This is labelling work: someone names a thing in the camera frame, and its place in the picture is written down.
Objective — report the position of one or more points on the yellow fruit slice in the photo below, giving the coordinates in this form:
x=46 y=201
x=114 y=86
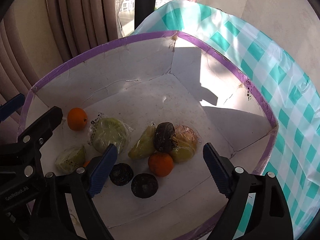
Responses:
x=144 y=147

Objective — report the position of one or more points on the lone dark water chestnut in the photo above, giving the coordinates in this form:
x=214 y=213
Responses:
x=165 y=137

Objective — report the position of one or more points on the large orange mandarin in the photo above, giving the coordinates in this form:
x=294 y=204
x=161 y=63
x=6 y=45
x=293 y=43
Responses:
x=77 y=119

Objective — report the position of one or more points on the round green fruit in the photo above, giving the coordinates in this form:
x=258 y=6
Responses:
x=105 y=130

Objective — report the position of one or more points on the teal white checkered tablecloth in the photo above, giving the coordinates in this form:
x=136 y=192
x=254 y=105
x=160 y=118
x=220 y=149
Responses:
x=285 y=86

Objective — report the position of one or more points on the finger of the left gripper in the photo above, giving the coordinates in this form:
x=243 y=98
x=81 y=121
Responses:
x=40 y=131
x=11 y=106

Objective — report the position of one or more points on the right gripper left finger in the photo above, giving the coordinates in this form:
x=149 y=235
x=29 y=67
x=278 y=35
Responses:
x=50 y=215

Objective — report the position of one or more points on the green apple wedge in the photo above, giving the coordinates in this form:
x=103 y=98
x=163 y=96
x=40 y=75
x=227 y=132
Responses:
x=71 y=159

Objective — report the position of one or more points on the black thermos bottle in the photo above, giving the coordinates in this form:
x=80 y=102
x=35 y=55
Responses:
x=143 y=8

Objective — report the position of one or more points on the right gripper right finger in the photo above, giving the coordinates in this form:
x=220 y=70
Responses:
x=270 y=217

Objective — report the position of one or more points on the wrapped peach coloured fruit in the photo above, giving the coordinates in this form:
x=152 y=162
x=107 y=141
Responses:
x=187 y=135

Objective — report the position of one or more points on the brown curtain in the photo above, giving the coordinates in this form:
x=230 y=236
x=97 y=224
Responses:
x=39 y=35

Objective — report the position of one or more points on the yellow pear half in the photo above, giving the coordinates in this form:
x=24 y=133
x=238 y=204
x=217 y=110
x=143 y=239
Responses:
x=183 y=152

